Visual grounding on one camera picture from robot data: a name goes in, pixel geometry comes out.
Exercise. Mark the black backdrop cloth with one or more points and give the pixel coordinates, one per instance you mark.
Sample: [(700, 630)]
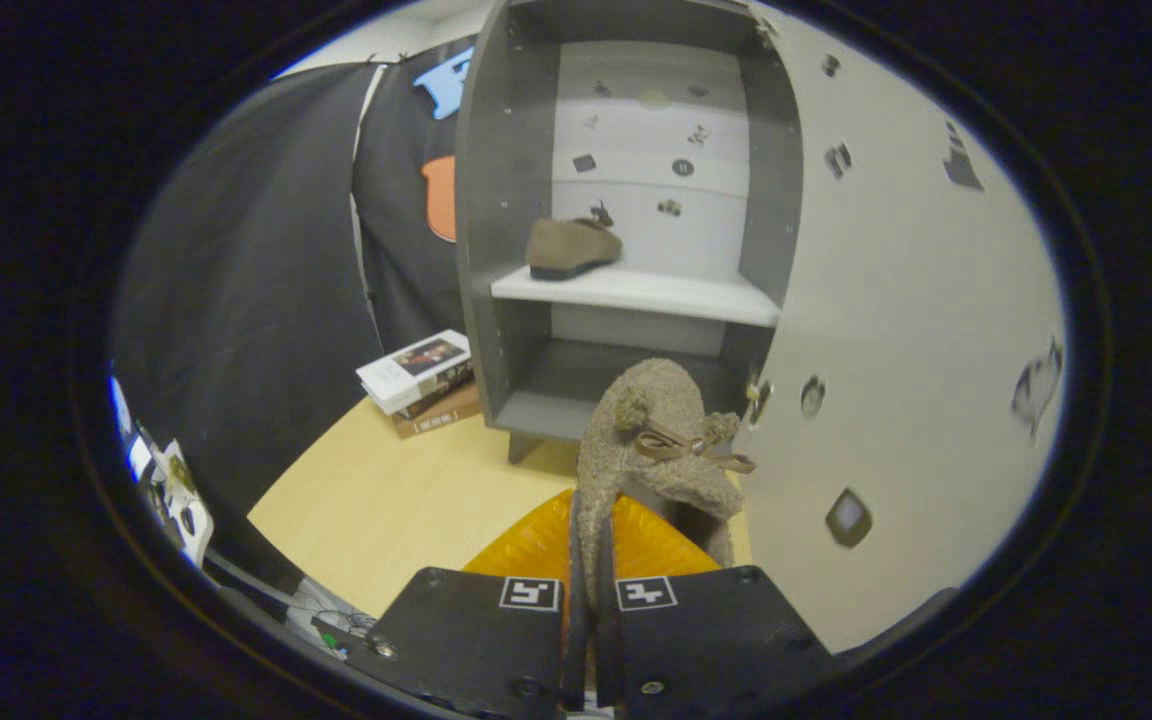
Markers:
[(256, 280)]

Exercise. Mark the brown fuzzy shoe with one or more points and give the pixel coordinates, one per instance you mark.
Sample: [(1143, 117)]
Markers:
[(646, 420), (566, 250)]

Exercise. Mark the white cabinet shelf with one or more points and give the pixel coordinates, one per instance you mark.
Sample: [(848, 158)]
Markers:
[(656, 292)]

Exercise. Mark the grey shoe cabinet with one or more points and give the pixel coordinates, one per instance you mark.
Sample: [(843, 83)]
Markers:
[(506, 200)]

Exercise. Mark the white book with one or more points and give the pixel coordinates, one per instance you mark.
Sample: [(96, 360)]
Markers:
[(406, 375)]

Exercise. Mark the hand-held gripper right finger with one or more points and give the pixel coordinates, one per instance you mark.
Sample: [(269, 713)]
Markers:
[(716, 640)]

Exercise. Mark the brown book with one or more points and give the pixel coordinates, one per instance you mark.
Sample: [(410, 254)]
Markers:
[(441, 415)]

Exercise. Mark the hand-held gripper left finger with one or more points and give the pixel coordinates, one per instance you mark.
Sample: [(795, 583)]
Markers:
[(476, 640)]

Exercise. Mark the white printed object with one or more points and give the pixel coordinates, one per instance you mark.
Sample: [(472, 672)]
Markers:
[(176, 490)]

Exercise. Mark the dark book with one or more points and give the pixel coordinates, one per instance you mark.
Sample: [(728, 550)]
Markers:
[(446, 392)]

